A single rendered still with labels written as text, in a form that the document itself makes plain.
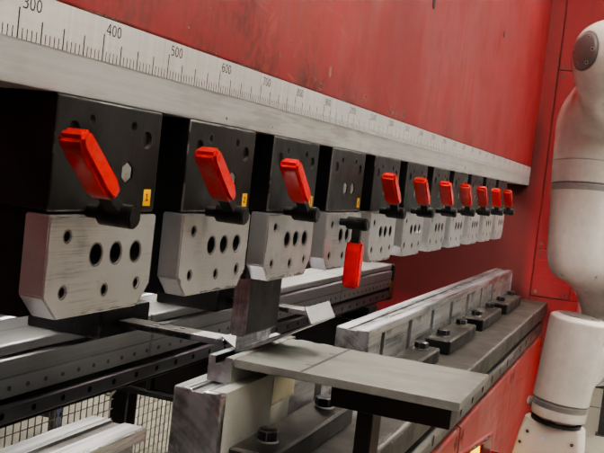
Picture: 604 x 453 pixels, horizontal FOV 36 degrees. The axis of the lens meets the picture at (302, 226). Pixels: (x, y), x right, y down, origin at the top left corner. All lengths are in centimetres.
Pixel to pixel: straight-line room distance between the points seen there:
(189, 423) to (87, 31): 50
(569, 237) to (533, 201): 181
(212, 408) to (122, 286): 30
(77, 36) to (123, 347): 72
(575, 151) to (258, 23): 61
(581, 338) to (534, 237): 183
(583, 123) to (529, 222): 183
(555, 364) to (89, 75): 91
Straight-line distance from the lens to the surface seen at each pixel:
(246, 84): 96
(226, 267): 95
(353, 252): 126
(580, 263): 141
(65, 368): 124
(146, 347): 140
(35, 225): 69
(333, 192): 124
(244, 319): 111
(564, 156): 143
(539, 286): 323
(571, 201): 142
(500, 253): 324
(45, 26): 67
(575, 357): 141
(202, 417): 105
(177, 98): 83
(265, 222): 103
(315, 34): 113
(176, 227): 85
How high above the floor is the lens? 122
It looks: 3 degrees down
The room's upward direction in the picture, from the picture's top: 6 degrees clockwise
